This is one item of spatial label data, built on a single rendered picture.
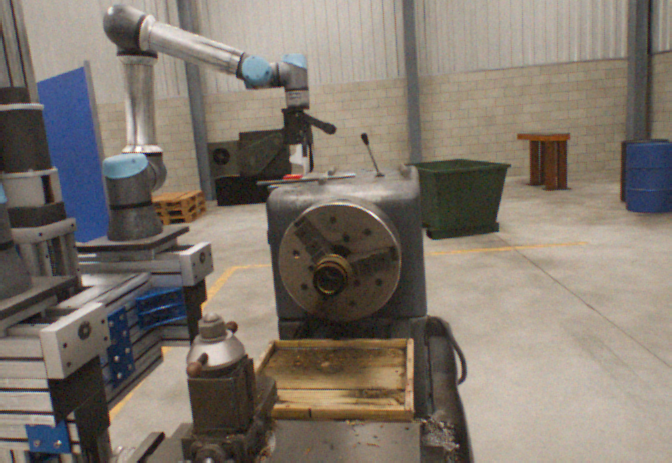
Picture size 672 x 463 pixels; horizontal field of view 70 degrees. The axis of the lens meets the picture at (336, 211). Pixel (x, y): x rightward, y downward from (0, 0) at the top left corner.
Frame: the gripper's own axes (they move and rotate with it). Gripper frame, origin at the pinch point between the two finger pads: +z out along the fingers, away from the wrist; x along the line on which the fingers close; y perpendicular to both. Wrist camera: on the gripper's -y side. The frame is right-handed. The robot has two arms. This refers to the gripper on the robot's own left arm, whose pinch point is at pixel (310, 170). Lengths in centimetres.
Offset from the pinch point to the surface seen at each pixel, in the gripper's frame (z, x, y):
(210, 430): 27, 93, -3
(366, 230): 13.4, 31.8, -19.8
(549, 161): 77, -767, -268
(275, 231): 15.8, 16.4, 8.5
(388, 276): 25.4, 31.9, -24.6
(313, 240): 13.9, 37.9, -7.5
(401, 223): 15.2, 16.4, -28.0
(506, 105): -31, -1000, -238
